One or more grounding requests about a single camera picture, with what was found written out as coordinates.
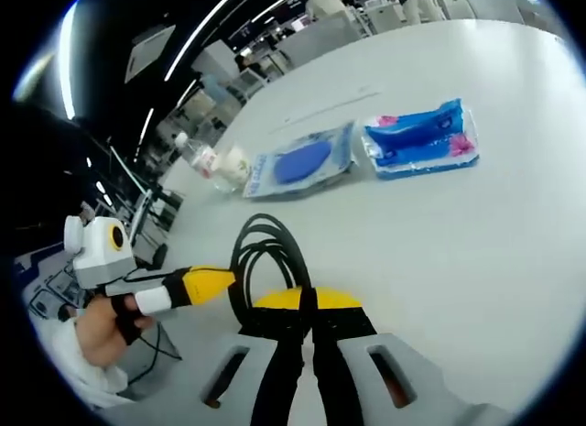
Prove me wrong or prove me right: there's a person's left hand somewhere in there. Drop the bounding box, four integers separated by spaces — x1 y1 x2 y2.
75 292 157 368

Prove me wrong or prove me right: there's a clear plastic water bottle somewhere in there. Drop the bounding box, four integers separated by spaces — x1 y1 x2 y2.
175 132 235 191

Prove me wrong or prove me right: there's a clear packet with blue disc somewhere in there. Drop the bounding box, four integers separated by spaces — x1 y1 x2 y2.
242 121 357 200

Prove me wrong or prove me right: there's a white table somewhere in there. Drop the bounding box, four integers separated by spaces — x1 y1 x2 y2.
159 17 579 426

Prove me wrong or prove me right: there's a white paper cup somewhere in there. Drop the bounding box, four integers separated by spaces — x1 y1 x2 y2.
214 144 253 191

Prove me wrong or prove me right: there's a blue pink snack packet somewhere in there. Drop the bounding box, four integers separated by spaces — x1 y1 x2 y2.
361 98 482 180

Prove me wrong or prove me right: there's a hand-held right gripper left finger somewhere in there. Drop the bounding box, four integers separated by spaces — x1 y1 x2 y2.
196 286 317 426

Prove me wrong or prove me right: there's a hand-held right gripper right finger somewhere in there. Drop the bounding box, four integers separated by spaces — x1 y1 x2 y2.
310 286 464 426

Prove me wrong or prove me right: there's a black cable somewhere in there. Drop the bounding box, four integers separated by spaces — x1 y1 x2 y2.
228 213 318 354

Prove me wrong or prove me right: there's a ceiling air conditioner unit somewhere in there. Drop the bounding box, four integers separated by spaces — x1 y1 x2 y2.
124 25 178 84

